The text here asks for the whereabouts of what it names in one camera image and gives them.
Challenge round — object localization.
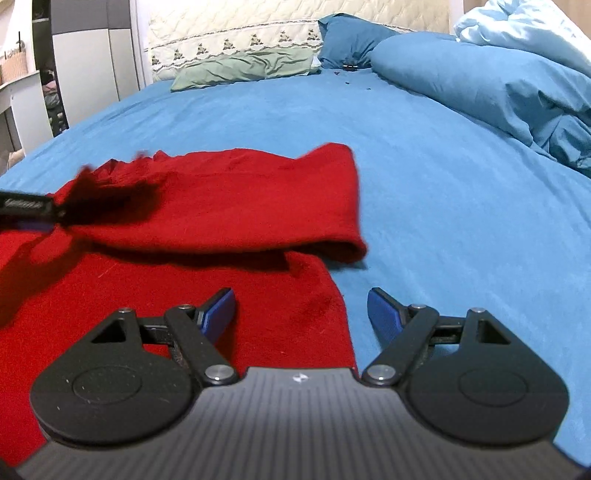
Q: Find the red knit sweater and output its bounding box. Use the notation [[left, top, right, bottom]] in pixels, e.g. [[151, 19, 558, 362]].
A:
[[1, 143, 367, 466]]

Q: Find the blue bed sheet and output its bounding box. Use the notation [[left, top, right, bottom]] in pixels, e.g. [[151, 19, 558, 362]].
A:
[[1, 70, 590, 463]]

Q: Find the grey white wardrobe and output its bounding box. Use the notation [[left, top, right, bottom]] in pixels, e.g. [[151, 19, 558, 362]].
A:
[[31, 0, 149, 127]]

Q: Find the cream quilted headboard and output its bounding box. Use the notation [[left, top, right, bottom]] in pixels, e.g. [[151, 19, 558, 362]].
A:
[[134, 0, 452, 81]]

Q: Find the green pillow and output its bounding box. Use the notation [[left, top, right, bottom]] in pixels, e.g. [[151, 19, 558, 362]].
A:
[[170, 47, 322, 92]]

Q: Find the blue duvet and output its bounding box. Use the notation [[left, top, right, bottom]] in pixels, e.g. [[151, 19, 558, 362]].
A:
[[370, 32, 590, 175]]

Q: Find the light blue satin blanket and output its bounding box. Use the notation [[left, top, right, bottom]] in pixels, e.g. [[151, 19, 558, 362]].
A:
[[454, 0, 590, 75]]

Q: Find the dark blue pillow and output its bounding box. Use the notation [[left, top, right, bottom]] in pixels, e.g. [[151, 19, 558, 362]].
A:
[[318, 13, 399, 70]]

